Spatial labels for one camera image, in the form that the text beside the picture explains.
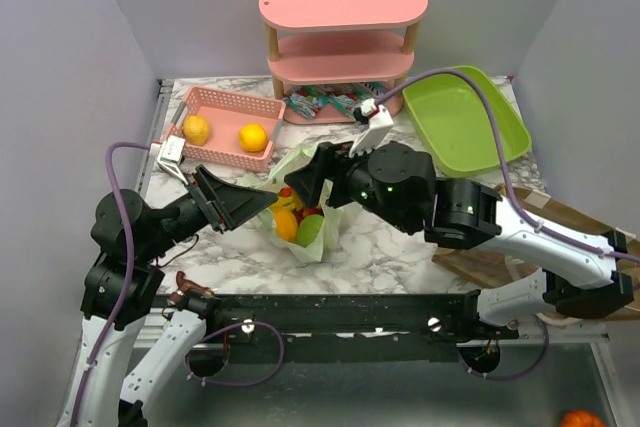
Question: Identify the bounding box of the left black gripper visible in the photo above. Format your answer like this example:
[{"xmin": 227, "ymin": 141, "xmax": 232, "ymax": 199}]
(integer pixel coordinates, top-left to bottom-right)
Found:
[{"xmin": 141, "ymin": 162, "xmax": 279, "ymax": 260}]

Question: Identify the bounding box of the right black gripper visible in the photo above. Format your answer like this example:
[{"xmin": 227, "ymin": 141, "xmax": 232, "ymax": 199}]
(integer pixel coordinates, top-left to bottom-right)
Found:
[{"xmin": 283, "ymin": 135, "xmax": 412, "ymax": 235}]

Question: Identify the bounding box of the red lychee bunch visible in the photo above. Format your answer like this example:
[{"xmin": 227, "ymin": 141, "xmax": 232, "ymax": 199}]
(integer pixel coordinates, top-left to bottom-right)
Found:
[{"xmin": 279, "ymin": 187, "xmax": 324, "ymax": 222}]

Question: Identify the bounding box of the yellow bell pepper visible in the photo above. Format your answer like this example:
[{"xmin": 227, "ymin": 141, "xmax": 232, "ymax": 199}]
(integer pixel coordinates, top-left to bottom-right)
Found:
[{"xmin": 273, "ymin": 209, "xmax": 298, "ymax": 243}]

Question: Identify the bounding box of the avocado print plastic bag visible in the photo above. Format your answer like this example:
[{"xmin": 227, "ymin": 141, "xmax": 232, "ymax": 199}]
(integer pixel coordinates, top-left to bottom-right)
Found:
[{"xmin": 239, "ymin": 145, "xmax": 359, "ymax": 263}]

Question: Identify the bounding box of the yellow banana bunch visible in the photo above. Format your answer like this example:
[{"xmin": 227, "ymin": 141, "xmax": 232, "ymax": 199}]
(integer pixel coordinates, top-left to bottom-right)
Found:
[{"xmin": 269, "ymin": 194, "xmax": 304, "ymax": 212}]

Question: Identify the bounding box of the green cabbage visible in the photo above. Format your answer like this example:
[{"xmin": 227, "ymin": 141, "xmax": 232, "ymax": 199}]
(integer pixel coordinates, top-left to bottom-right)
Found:
[{"xmin": 296, "ymin": 214, "xmax": 324, "ymax": 247}]

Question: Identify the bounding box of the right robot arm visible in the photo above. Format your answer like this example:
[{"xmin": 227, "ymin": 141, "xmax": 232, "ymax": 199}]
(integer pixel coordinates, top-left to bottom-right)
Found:
[{"xmin": 284, "ymin": 141, "xmax": 634, "ymax": 339}]

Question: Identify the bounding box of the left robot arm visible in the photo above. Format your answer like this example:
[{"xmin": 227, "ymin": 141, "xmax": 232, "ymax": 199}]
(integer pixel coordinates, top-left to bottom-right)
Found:
[{"xmin": 58, "ymin": 166, "xmax": 277, "ymax": 426}]

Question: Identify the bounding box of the brown paper bag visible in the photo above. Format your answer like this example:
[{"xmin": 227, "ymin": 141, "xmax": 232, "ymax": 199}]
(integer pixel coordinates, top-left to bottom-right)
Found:
[{"xmin": 432, "ymin": 187, "xmax": 639, "ymax": 326}]

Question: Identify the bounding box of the orange fruit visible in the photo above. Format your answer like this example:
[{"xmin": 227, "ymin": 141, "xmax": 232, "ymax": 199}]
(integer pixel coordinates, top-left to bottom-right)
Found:
[{"xmin": 238, "ymin": 123, "xmax": 269, "ymax": 153}]

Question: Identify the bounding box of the cherry mint candy packet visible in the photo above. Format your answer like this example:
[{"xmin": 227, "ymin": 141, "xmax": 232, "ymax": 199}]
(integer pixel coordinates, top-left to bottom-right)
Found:
[{"xmin": 283, "ymin": 85, "xmax": 329, "ymax": 120}]

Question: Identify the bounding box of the pink perforated basket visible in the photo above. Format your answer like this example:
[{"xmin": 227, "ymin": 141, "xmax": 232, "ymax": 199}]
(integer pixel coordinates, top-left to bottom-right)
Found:
[{"xmin": 165, "ymin": 86, "xmax": 285, "ymax": 172}]

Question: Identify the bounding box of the yellow lemon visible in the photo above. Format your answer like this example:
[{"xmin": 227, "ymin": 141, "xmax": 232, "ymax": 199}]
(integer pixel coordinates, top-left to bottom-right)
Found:
[{"xmin": 182, "ymin": 115, "xmax": 211, "ymax": 146}]

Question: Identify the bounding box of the pink three-tier shelf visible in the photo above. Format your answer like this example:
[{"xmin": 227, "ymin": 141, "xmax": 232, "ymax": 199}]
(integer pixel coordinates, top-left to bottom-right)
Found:
[{"xmin": 258, "ymin": 0, "xmax": 429, "ymax": 97}]

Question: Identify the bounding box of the green plastic tray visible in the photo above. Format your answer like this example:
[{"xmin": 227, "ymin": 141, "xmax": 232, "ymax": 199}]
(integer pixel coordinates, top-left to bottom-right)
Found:
[{"xmin": 402, "ymin": 65, "xmax": 532, "ymax": 178}]

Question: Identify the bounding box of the orange pumpkin toy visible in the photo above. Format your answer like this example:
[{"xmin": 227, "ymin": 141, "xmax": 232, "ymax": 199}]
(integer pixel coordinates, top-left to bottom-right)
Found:
[{"xmin": 559, "ymin": 410, "xmax": 606, "ymax": 427}]

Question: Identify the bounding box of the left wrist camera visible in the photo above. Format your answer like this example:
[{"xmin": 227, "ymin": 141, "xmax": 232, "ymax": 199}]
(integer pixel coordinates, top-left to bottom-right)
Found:
[{"xmin": 150, "ymin": 135, "xmax": 189, "ymax": 186}]

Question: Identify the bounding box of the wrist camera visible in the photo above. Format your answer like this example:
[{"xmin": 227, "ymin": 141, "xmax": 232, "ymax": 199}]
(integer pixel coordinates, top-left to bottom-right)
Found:
[
  {"xmin": 150, "ymin": 135, "xmax": 189, "ymax": 186},
  {"xmin": 349, "ymin": 98, "xmax": 394, "ymax": 158}
]

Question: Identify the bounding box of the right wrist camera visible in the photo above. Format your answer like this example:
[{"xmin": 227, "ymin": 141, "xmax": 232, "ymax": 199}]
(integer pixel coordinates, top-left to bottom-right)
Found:
[{"xmin": 349, "ymin": 98, "xmax": 394, "ymax": 158}]

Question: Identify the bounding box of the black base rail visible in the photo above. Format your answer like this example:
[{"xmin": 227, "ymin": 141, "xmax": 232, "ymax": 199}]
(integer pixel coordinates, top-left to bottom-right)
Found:
[{"xmin": 134, "ymin": 291, "xmax": 521, "ymax": 364}]

